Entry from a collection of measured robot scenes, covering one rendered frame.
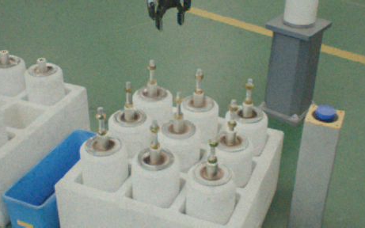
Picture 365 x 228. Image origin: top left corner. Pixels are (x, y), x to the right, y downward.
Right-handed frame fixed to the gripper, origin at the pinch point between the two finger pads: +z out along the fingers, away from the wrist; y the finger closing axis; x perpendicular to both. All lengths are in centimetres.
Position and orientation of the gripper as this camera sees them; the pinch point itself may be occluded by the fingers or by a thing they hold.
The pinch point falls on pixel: (169, 23)
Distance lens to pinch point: 157.8
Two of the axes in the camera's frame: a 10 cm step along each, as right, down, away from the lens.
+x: 5.0, 5.6, -6.7
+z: 0.0, 7.7, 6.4
